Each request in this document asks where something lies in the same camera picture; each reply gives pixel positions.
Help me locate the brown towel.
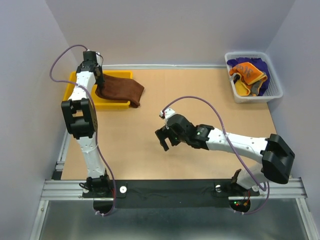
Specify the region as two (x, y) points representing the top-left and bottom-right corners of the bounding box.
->
(95, 74), (145, 108)

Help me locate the orange towel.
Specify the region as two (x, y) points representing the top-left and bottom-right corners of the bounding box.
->
(229, 62), (268, 85)

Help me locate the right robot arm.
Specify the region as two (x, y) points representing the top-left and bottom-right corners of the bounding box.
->
(155, 113), (295, 195)

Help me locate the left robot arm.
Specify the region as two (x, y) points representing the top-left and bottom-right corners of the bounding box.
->
(61, 50), (112, 198)

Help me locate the yellow plastic tray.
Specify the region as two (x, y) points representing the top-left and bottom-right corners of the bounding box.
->
(61, 70), (134, 111)

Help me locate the yellow towel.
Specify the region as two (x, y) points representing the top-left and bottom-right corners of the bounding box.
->
(234, 80), (251, 97)

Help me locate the grey towel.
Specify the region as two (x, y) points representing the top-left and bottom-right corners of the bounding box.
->
(249, 80), (268, 97)

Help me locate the white plastic basket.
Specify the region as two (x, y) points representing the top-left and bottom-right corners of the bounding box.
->
(224, 51), (283, 104)

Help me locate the purple towel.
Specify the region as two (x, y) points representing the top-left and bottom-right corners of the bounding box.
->
(226, 57), (270, 90)

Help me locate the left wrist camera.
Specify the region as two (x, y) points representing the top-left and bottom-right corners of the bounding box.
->
(95, 51), (104, 65)

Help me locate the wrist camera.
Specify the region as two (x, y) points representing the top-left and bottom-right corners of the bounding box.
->
(159, 108), (176, 120)
(95, 51), (104, 65)

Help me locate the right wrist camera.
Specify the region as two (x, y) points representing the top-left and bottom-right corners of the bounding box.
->
(159, 108), (176, 120)

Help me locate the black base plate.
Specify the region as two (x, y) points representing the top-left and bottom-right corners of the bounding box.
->
(79, 178), (260, 214)

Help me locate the aluminium frame rail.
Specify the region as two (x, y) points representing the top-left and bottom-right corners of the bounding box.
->
(40, 178), (308, 201)

